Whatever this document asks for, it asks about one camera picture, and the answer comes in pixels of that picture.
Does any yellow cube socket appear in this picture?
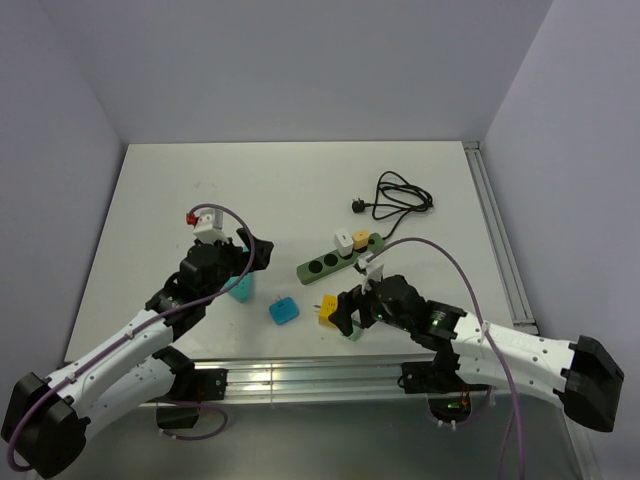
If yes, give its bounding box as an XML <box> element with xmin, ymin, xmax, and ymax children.
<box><xmin>314</xmin><ymin>295</ymin><xmax>337</xmax><ymax>329</ymax></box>

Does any light green plug adapter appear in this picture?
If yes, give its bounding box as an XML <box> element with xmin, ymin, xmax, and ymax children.
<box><xmin>342</xmin><ymin>325</ymin><xmax>362</xmax><ymax>342</ymax></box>

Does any black power cord with plug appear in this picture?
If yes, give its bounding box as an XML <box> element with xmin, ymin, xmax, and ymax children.
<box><xmin>348</xmin><ymin>170</ymin><xmax>435</xmax><ymax>240</ymax></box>

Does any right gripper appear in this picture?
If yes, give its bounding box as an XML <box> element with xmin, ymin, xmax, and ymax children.
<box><xmin>328</xmin><ymin>271</ymin><xmax>413</xmax><ymax>336</ymax></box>

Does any green power strip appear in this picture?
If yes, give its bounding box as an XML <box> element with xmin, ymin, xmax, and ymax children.
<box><xmin>296</xmin><ymin>233</ymin><xmax>385</xmax><ymax>285</ymax></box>

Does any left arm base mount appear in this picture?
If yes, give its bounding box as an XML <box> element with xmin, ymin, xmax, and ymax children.
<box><xmin>142</xmin><ymin>369</ymin><xmax>229</xmax><ymax>442</ymax></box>

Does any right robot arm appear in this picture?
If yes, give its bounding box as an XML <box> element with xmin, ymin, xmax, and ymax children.
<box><xmin>328</xmin><ymin>275</ymin><xmax>624</xmax><ymax>433</ymax></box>

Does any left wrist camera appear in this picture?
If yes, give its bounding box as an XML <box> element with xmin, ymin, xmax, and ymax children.
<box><xmin>186</xmin><ymin>209</ymin><xmax>227</xmax><ymax>244</ymax></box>

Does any white charger plug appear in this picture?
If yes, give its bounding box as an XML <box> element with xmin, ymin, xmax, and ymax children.
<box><xmin>334</xmin><ymin>228</ymin><xmax>354</xmax><ymax>258</ymax></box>

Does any aluminium rail frame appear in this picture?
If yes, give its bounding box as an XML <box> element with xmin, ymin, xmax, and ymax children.
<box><xmin>24</xmin><ymin>140</ymin><xmax>601</xmax><ymax>480</ymax></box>

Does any teal triangular power strip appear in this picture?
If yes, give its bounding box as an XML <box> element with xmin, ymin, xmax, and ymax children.
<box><xmin>224</xmin><ymin>273</ymin><xmax>254</xmax><ymax>304</ymax></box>

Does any blue plug adapter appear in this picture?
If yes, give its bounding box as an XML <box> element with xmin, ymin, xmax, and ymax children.
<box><xmin>268</xmin><ymin>296</ymin><xmax>300</xmax><ymax>326</ymax></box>

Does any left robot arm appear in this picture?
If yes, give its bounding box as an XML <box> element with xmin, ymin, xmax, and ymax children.
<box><xmin>1</xmin><ymin>228</ymin><xmax>274</xmax><ymax>478</ymax></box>

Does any small orange plug adapter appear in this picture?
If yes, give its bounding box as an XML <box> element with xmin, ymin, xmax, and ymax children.
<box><xmin>352</xmin><ymin>230</ymin><xmax>370</xmax><ymax>250</ymax></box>

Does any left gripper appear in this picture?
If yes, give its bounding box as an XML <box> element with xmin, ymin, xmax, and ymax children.
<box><xmin>200</xmin><ymin>227</ymin><xmax>272</xmax><ymax>305</ymax></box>

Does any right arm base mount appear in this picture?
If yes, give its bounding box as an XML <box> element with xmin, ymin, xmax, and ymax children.
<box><xmin>397</xmin><ymin>351</ymin><xmax>493</xmax><ymax>431</ymax></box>

